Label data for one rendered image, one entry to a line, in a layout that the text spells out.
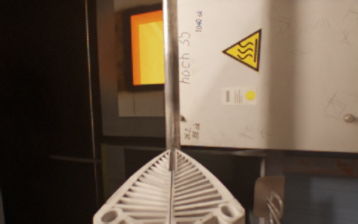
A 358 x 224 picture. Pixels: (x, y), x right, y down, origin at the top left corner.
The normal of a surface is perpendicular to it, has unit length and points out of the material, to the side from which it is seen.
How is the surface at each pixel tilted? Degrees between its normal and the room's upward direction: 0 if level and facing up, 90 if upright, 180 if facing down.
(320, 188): 90
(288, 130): 90
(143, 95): 90
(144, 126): 90
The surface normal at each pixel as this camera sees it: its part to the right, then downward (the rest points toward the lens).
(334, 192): -0.22, 0.06
